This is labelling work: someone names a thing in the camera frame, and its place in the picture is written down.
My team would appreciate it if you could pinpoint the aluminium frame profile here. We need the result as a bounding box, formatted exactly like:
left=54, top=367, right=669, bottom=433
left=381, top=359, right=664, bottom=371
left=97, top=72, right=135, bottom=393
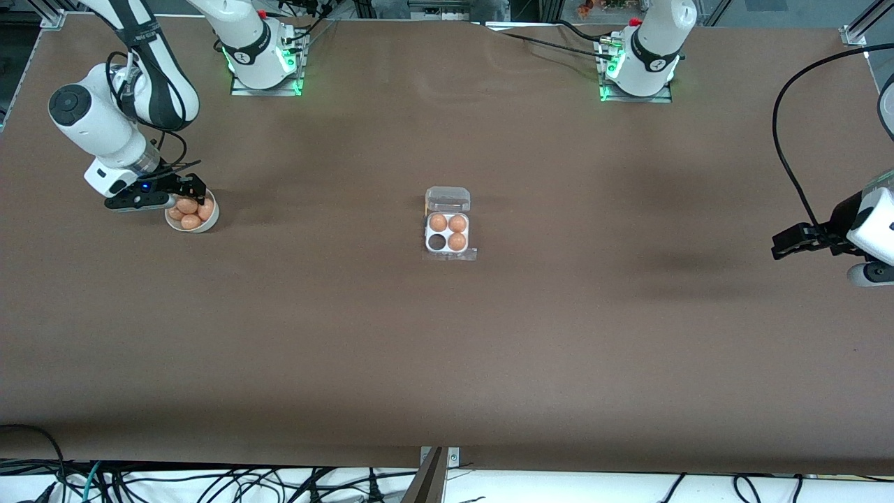
left=840, top=0, right=894, bottom=48
left=27, top=0, right=68, bottom=30

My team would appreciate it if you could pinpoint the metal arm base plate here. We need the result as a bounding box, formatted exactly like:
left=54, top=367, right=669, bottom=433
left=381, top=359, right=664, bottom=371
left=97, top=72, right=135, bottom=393
left=230, top=29, right=309, bottom=98
left=598, top=35, right=674, bottom=105

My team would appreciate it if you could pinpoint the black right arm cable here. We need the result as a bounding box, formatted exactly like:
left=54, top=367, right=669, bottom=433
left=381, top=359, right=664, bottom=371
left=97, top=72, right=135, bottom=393
left=105, top=50, right=203, bottom=175

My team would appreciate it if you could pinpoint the small metal table bracket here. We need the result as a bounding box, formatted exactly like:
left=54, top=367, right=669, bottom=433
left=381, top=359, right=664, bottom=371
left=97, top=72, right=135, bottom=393
left=419, top=446, right=461, bottom=470

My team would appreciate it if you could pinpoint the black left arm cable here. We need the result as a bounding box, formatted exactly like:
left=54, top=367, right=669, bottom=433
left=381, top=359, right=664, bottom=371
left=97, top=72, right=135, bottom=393
left=771, top=45, right=894, bottom=230

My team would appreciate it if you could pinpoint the black base cable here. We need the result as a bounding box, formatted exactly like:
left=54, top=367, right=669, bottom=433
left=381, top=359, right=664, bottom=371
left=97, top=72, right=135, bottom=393
left=278, top=0, right=337, bottom=44
left=489, top=29, right=618, bottom=61
left=555, top=19, right=615, bottom=44

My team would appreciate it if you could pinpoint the white round bowl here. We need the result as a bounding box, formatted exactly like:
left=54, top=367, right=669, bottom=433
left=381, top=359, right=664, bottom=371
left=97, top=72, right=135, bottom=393
left=165, top=187, right=220, bottom=234

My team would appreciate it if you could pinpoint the clear plastic egg box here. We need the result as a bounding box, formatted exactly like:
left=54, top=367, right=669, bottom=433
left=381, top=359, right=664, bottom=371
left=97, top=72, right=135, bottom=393
left=424, top=186, right=472, bottom=258

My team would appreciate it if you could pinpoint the teal floor cable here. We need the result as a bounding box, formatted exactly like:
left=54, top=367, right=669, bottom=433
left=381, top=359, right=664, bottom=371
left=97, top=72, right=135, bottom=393
left=79, top=460, right=103, bottom=503

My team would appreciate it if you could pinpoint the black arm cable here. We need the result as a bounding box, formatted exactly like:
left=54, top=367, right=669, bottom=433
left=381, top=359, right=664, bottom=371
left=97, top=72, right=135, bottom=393
left=771, top=45, right=894, bottom=230
left=105, top=50, right=203, bottom=175

